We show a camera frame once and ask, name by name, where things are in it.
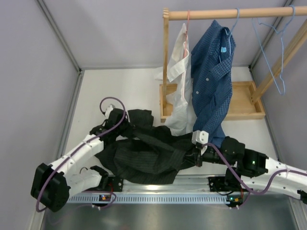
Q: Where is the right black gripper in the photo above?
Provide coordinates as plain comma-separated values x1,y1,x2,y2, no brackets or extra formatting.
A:
177,143,236,167

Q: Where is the black pinstripe shirt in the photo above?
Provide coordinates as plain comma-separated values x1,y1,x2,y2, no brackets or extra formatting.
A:
96,109,195,184

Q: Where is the blue wire hanger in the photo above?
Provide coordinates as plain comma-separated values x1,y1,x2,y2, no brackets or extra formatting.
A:
260,7,293,95

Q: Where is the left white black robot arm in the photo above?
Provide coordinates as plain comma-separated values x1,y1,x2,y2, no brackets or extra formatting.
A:
31,106,129,212

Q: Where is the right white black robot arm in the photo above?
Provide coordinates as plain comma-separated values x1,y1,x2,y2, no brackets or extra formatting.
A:
185,137,307,203

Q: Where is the white shirt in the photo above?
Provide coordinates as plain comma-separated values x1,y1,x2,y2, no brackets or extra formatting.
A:
165,24,196,136

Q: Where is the blue checked shirt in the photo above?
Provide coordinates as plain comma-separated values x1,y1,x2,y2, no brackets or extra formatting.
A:
191,21,234,147

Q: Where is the blue hanger holding shirt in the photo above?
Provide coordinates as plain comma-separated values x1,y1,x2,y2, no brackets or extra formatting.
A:
220,8,240,57

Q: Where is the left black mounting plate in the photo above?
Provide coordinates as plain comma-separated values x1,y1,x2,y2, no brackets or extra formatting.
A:
105,176,124,192

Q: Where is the wooden clothes rack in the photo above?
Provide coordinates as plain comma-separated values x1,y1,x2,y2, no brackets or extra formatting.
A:
160,6,307,122

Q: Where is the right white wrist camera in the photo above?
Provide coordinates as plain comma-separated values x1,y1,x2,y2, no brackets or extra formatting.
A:
191,130,209,156

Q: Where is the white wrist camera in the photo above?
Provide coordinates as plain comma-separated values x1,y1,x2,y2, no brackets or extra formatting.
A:
103,104,115,119
191,130,209,156

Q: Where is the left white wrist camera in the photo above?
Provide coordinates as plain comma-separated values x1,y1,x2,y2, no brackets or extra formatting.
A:
103,104,115,119

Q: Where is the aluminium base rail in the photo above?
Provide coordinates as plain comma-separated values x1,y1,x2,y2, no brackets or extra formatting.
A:
67,174,300,193

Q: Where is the left aluminium frame post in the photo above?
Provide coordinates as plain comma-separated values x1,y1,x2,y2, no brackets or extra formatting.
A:
35,0,83,75

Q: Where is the aluminium frame post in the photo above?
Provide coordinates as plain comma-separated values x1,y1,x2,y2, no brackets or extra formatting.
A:
35,0,83,75
249,0,296,71

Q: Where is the grey slotted cable duct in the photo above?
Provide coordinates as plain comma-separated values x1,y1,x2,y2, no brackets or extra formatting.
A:
68,193,242,205

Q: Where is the pink wire hanger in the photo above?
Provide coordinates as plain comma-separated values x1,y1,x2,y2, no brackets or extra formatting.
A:
183,10,190,58

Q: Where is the right aluminium frame post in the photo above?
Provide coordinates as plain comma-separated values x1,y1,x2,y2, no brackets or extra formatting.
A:
249,0,296,71

